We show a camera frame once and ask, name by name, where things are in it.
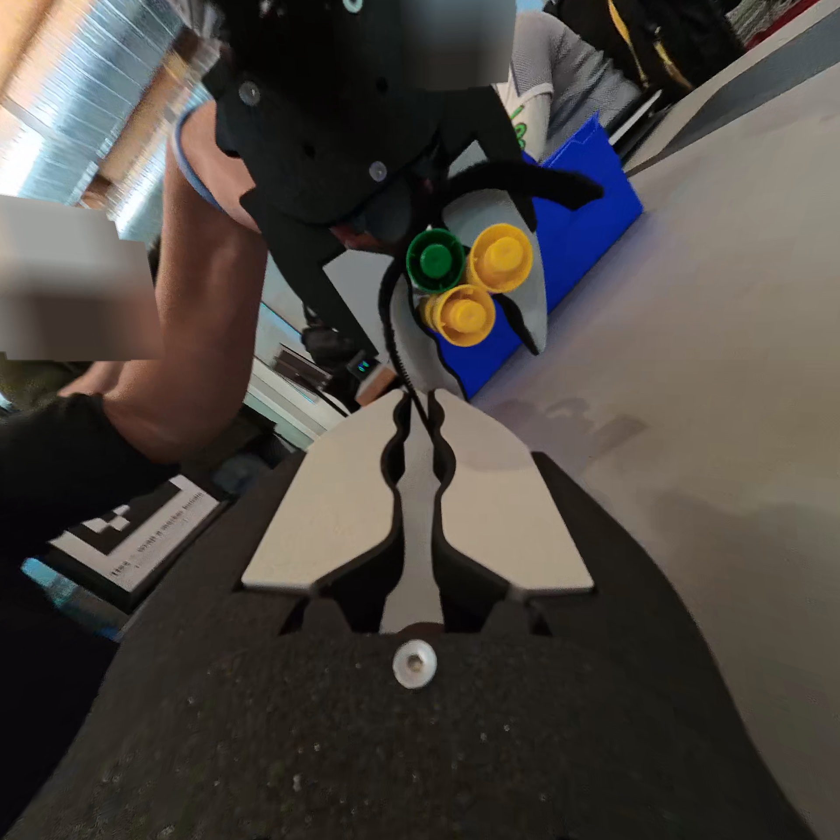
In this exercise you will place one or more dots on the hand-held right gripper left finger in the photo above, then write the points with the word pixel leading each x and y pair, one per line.
pixel 328 518

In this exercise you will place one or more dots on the silver ventilation duct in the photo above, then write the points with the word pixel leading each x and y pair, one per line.
pixel 98 98

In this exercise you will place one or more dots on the light blue wristband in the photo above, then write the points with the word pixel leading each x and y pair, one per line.
pixel 180 151

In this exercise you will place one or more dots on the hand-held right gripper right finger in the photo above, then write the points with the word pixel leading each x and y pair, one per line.
pixel 505 518

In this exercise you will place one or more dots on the green white dry-erase marker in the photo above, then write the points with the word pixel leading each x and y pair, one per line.
pixel 435 259

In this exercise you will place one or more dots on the wooden table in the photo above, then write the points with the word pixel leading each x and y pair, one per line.
pixel 377 392

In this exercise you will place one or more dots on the person's black shirt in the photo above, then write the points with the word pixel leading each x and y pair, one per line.
pixel 52 472

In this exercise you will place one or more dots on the black white marker sign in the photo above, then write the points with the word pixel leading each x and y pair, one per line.
pixel 164 525

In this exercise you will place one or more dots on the blue plastic bin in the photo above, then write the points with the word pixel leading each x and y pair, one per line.
pixel 577 249

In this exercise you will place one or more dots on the person's left forearm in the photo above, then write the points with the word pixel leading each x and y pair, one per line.
pixel 197 328

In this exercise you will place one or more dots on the black yellow backpack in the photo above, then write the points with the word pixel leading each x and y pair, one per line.
pixel 656 39

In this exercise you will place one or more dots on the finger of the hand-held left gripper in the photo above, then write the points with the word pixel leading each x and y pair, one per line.
pixel 485 208
pixel 361 289

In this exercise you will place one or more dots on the small black display device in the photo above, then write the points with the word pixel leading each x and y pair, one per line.
pixel 363 366

